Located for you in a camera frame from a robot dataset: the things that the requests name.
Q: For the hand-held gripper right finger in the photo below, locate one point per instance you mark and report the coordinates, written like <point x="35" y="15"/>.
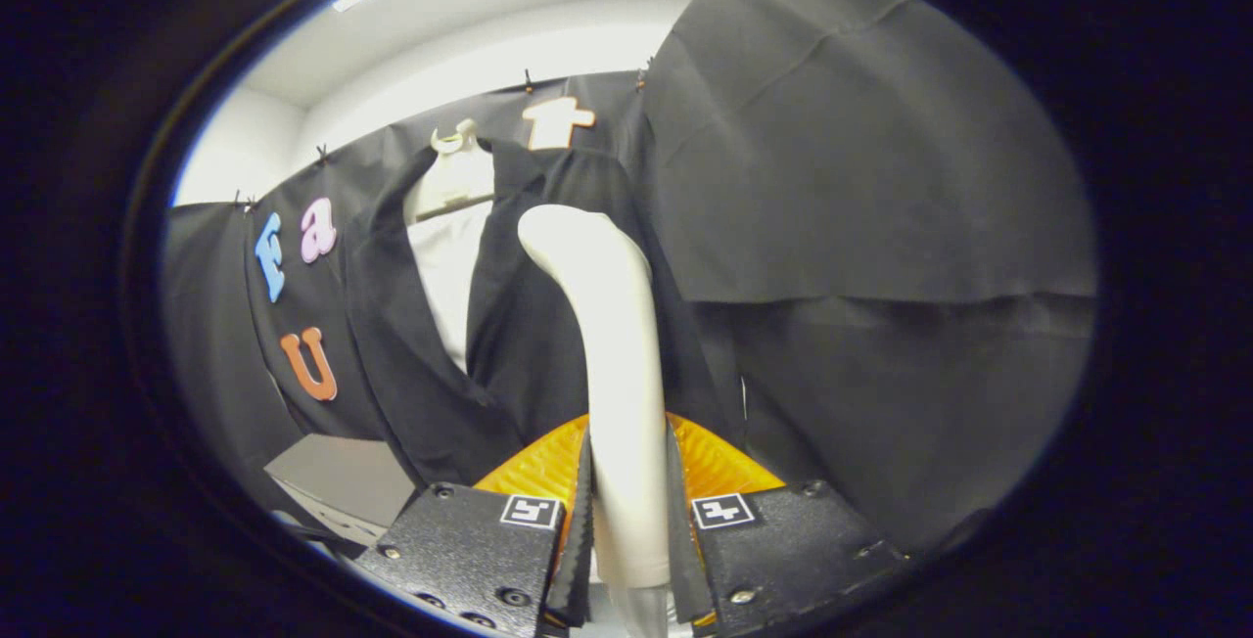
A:
<point x="682" y="560"/>

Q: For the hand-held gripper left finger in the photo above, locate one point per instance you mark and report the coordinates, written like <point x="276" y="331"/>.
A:
<point x="581" y="560"/>

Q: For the white garment steamer head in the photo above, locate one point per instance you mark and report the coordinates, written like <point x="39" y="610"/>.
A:
<point x="626" y="403"/>

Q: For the black jacket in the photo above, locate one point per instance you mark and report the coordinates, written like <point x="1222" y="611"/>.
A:
<point x="529" y="344"/>

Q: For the grey drawer cabinet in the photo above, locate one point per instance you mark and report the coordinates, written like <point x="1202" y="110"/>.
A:
<point x="343" y="472"/>

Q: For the white mannequin torso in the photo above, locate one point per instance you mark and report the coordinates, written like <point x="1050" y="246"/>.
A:
<point x="450" y="266"/>

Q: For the black backdrop cloth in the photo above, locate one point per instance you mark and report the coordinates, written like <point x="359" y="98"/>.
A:
<point x="881" y="178"/>

